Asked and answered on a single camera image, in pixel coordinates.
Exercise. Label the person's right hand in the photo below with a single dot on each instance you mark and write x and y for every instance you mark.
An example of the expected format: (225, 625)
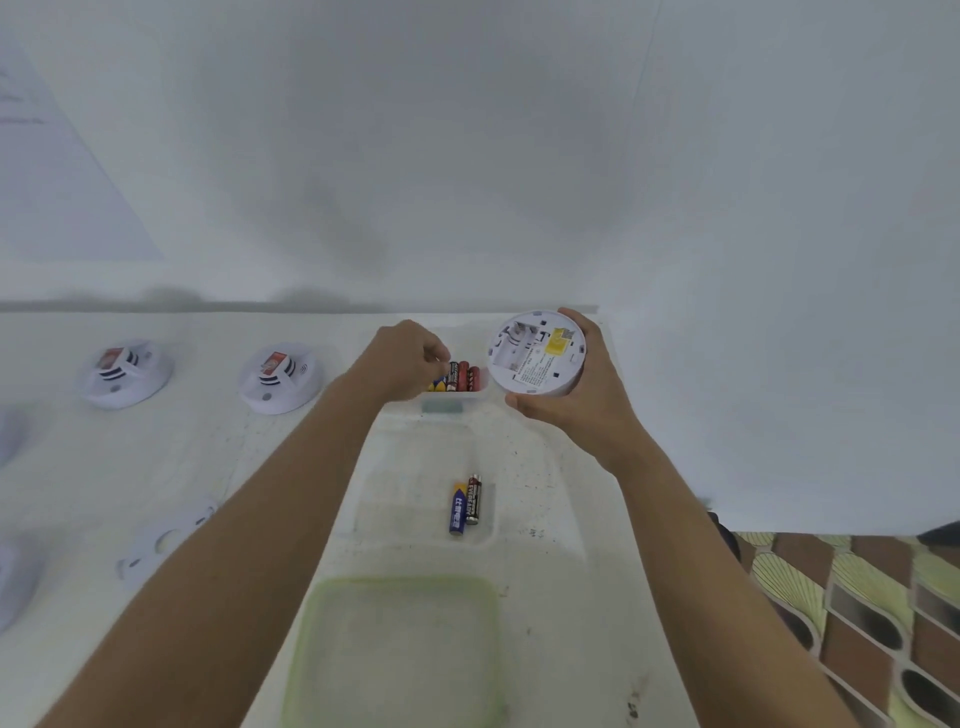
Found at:
(600, 412)

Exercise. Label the person's left hand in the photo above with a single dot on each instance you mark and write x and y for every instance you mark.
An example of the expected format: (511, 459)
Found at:
(394, 367)

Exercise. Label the white round smoke detector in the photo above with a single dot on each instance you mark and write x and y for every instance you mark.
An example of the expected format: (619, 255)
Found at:
(124, 390)
(9, 439)
(540, 375)
(277, 397)
(15, 585)

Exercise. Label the row of batteries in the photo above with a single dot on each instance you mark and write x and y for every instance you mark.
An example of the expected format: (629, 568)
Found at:
(465, 375)

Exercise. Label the small clear plastic container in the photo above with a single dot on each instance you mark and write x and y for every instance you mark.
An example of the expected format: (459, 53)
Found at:
(480, 403)

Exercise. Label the large clear plastic container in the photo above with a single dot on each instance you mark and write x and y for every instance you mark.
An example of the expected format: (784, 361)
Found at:
(405, 495)

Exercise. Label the large green-rimmed clear lid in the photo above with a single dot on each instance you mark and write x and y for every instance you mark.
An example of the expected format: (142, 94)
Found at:
(397, 660)

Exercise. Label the white detector mounting plate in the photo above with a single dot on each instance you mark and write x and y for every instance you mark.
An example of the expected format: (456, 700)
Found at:
(135, 562)

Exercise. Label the person's right forearm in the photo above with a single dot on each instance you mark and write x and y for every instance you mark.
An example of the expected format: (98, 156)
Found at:
(720, 600)

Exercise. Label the person's left forearm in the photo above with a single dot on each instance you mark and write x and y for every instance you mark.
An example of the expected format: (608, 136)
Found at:
(225, 562)

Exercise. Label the black rounded object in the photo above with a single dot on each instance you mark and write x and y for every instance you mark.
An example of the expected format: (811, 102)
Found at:
(724, 536)

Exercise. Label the black partition base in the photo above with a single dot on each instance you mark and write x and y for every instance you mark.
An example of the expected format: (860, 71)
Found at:
(941, 535)

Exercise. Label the printed white paper sheet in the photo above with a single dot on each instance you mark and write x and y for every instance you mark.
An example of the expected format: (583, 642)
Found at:
(60, 195)

